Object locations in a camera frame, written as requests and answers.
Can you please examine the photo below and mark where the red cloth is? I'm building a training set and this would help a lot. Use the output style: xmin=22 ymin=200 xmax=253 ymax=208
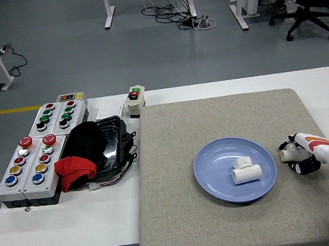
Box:
xmin=52 ymin=152 xmax=100 ymax=193

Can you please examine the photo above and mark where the black device with straps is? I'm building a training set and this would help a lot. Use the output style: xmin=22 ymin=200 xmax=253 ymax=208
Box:
xmin=102 ymin=127 xmax=144 ymax=178

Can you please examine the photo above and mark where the large white pipe tee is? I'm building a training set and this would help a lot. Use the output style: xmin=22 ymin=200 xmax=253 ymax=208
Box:
xmin=228 ymin=153 xmax=264 ymax=187

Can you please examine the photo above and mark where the black plastic tray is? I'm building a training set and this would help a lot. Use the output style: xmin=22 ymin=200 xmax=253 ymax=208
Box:
xmin=87 ymin=113 xmax=133 ymax=174

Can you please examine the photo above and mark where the black heater power cord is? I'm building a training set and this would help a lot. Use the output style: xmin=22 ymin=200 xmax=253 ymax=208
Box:
xmin=0 ymin=41 xmax=30 ymax=80

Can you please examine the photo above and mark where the four-button control box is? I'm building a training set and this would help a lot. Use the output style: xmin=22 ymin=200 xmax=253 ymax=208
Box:
xmin=47 ymin=97 xmax=93 ymax=136
xmin=23 ymin=100 xmax=68 ymax=138

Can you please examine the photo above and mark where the cream switch box green red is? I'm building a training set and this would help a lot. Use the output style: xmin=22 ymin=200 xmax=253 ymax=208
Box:
xmin=121 ymin=84 xmax=151 ymax=120

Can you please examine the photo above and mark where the white paper card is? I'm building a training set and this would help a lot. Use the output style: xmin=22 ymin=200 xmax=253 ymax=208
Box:
xmin=90 ymin=103 xmax=126 ymax=124

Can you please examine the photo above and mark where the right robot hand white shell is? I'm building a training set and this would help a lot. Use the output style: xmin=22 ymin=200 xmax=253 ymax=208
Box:
xmin=276 ymin=127 xmax=329 ymax=179

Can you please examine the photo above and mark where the white desk leg with foot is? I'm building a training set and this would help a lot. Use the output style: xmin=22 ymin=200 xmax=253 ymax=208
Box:
xmin=229 ymin=3 xmax=251 ymax=33

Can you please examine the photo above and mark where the blue plate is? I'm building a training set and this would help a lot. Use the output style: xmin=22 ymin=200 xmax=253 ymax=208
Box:
xmin=189 ymin=129 xmax=283 ymax=211

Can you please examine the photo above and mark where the black cloth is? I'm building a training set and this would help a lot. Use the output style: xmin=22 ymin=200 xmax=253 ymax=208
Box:
xmin=56 ymin=118 xmax=112 ymax=179

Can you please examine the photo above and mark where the wire bundle with white connector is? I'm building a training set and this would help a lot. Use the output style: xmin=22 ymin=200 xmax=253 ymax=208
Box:
xmin=78 ymin=167 xmax=131 ymax=193

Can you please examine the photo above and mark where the five-button box with emergency stop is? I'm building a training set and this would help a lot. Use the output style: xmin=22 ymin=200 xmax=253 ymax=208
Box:
xmin=13 ymin=131 xmax=78 ymax=210
xmin=0 ymin=135 xmax=53 ymax=212

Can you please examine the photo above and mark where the grey-brown mat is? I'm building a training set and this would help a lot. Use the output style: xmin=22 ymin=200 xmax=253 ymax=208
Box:
xmin=114 ymin=74 xmax=329 ymax=246

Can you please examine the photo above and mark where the black floor cable bundle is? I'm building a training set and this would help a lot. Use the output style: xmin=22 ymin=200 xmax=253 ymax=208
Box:
xmin=138 ymin=0 xmax=199 ymax=36

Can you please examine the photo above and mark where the small white tee metal nut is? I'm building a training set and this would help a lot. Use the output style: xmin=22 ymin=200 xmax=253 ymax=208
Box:
xmin=278 ymin=139 xmax=310 ymax=164

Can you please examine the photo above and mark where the small grey switch box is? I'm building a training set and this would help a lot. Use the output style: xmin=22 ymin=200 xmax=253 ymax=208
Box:
xmin=55 ymin=90 xmax=87 ymax=105

